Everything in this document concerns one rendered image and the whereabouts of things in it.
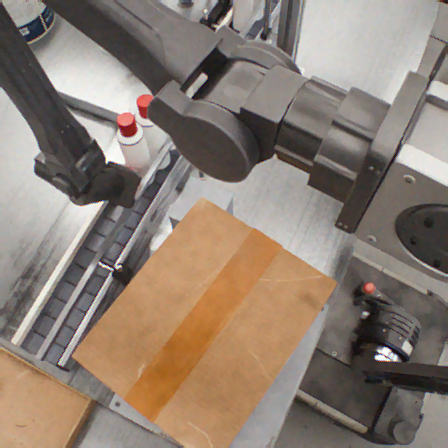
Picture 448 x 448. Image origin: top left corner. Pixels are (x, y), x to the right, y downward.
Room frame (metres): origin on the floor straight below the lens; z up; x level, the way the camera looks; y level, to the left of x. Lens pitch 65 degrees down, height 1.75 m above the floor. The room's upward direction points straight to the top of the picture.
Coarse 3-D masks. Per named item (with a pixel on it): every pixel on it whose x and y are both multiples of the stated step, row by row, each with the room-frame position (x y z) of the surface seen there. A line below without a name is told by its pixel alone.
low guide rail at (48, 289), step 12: (228, 24) 0.97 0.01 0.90; (96, 204) 0.44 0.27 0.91; (96, 216) 0.41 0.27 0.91; (84, 228) 0.38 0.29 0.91; (72, 252) 0.33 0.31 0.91; (60, 264) 0.31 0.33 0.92; (60, 276) 0.29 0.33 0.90; (48, 288) 0.26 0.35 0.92; (36, 300) 0.23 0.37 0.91; (36, 312) 0.21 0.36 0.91; (24, 324) 0.19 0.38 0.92; (24, 336) 0.17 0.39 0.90
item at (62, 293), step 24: (168, 168) 0.54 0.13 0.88; (144, 192) 0.48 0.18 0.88; (96, 240) 0.37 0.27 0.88; (120, 240) 0.37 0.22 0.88; (72, 264) 0.32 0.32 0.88; (72, 288) 0.27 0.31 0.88; (96, 288) 0.27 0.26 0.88; (48, 312) 0.22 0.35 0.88; (72, 312) 0.22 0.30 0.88; (72, 336) 0.17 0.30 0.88; (48, 360) 0.13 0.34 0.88
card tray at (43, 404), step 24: (0, 360) 0.13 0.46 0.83; (24, 360) 0.13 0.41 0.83; (0, 384) 0.08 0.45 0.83; (24, 384) 0.08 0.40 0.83; (48, 384) 0.09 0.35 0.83; (0, 408) 0.04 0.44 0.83; (24, 408) 0.04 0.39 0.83; (48, 408) 0.04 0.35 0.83; (72, 408) 0.04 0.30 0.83; (0, 432) 0.00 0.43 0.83; (24, 432) 0.00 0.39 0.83; (48, 432) 0.00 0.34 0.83; (72, 432) 0.00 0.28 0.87
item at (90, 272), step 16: (256, 16) 0.94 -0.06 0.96; (240, 32) 0.87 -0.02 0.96; (160, 160) 0.51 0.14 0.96; (144, 176) 0.47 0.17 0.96; (128, 208) 0.40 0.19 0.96; (112, 240) 0.34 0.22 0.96; (96, 256) 0.30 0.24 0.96; (80, 288) 0.24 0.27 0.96; (64, 320) 0.19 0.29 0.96; (48, 336) 0.16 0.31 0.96; (48, 352) 0.13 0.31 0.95
